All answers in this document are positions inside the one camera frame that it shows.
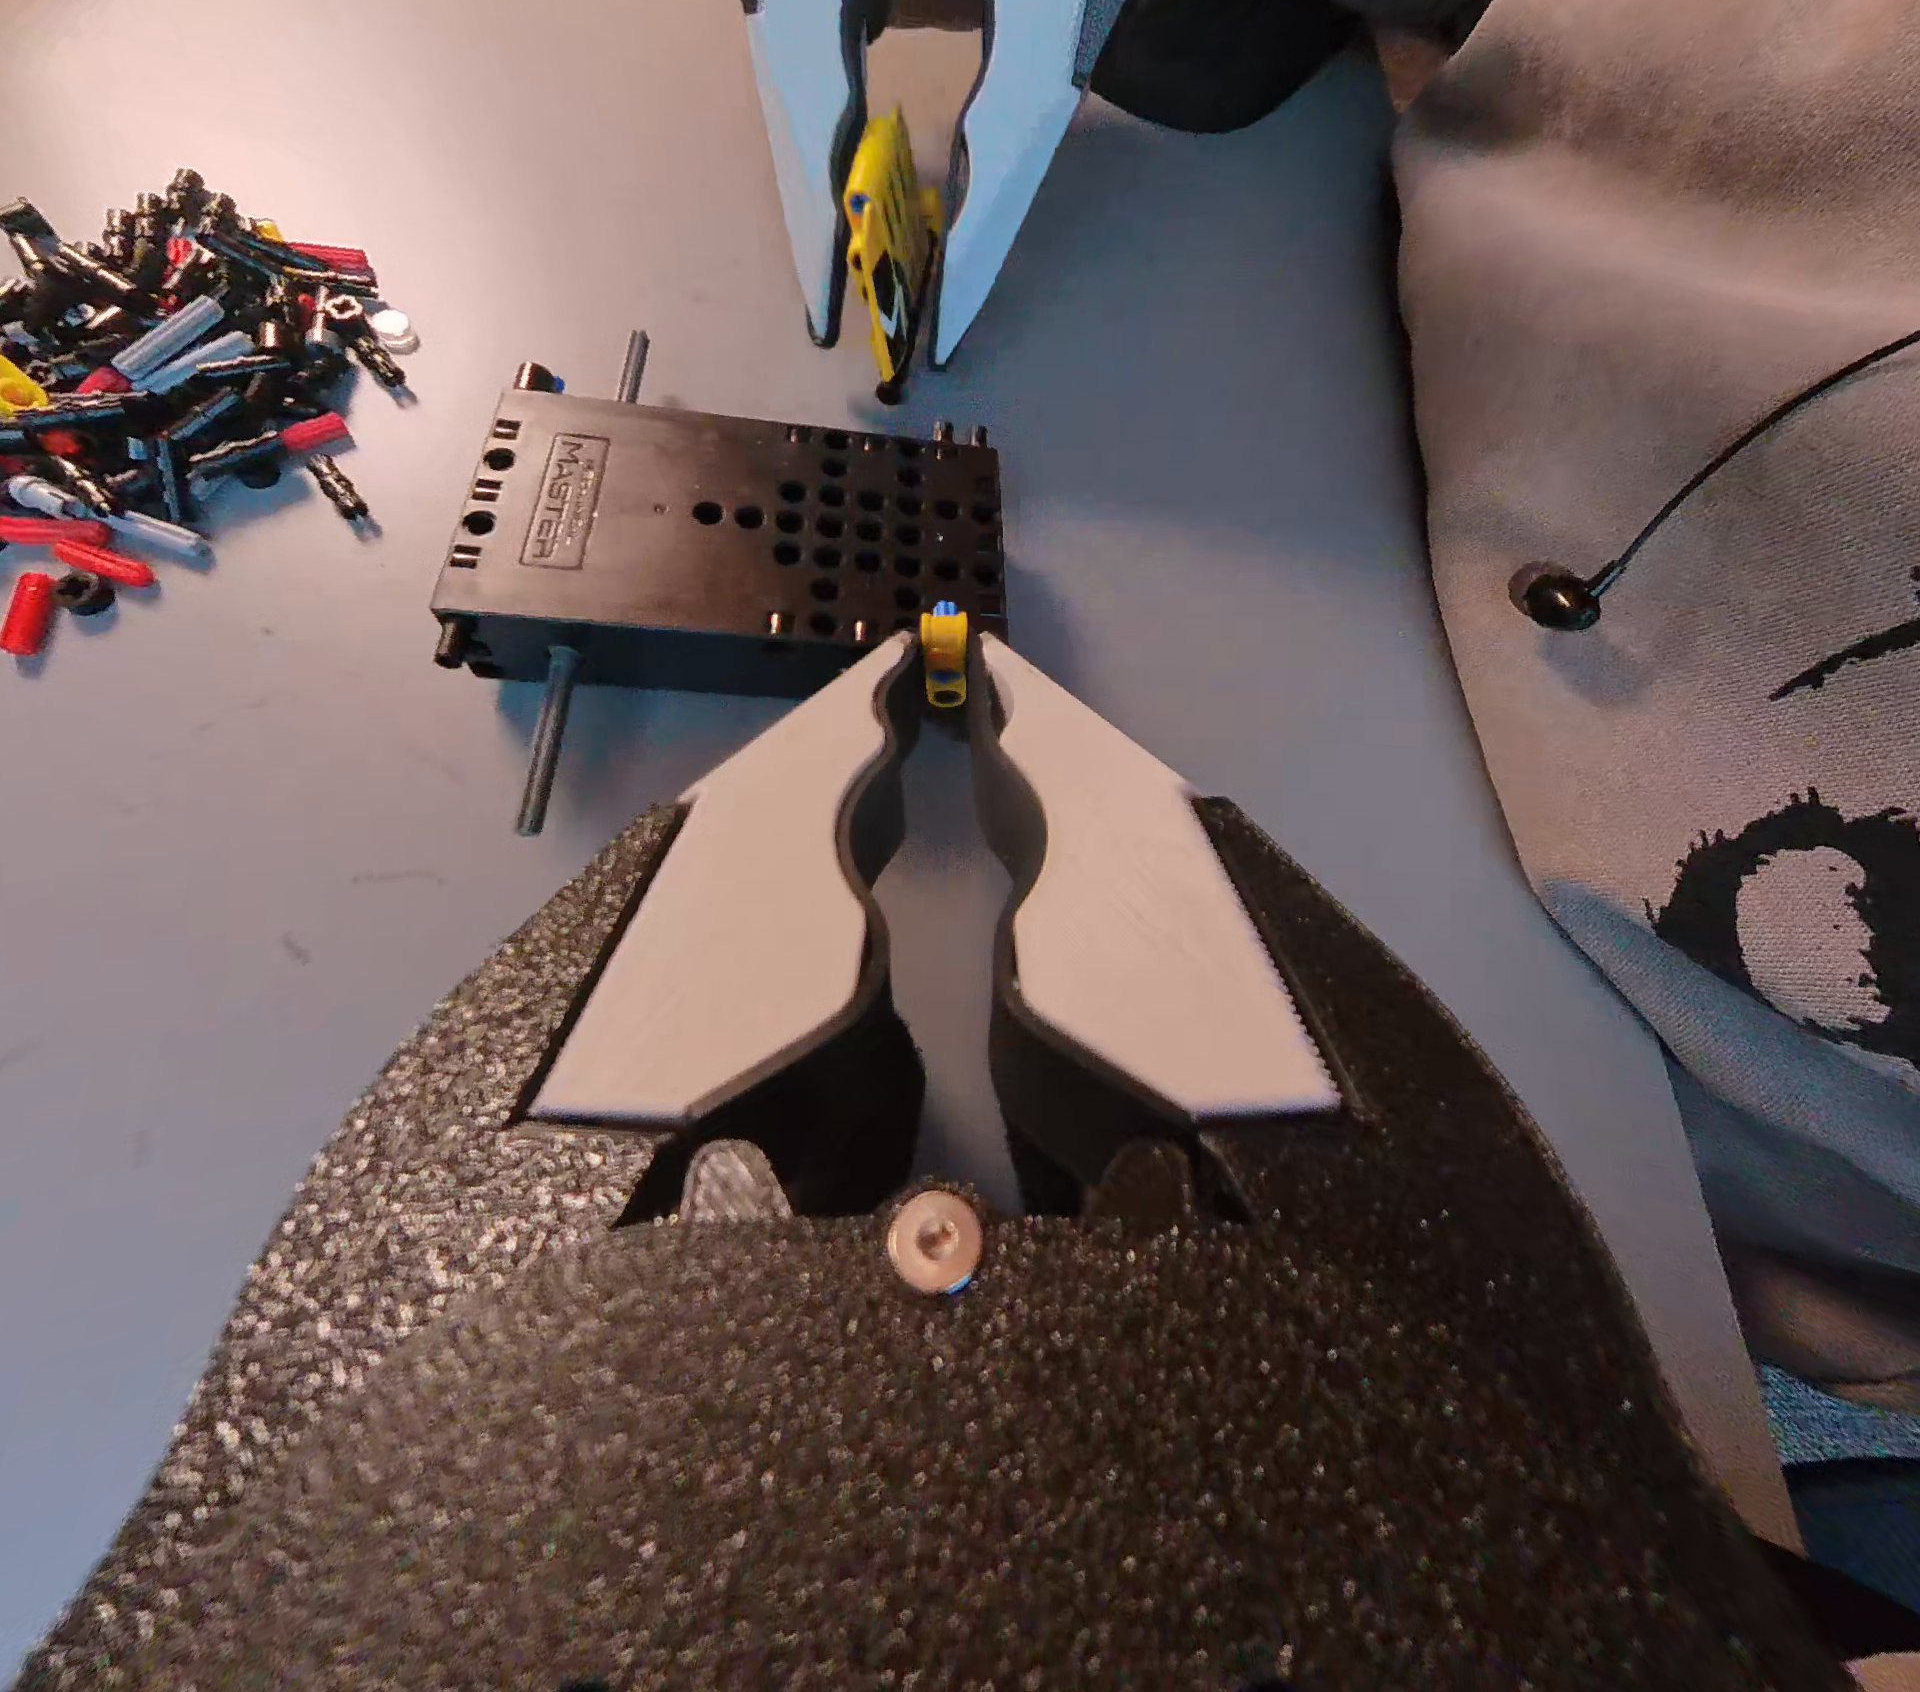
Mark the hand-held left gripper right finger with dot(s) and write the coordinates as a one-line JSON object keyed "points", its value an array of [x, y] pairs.
{"points": [[1155, 956]]}

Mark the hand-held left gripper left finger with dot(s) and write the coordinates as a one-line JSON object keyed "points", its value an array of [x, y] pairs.
{"points": [[721, 942]]}

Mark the yellow building panel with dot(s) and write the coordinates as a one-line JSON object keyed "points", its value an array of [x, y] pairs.
{"points": [[888, 222]]}

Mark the small yellow connector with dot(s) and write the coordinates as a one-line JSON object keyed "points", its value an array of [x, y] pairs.
{"points": [[944, 650]]}

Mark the grey desk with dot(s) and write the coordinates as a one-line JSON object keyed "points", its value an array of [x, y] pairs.
{"points": [[451, 72]]}

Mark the person's beige sweatshirt torso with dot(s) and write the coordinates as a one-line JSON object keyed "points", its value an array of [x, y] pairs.
{"points": [[1650, 372]]}

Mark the pile of small building pins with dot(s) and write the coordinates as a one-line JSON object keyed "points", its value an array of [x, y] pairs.
{"points": [[164, 416]]}

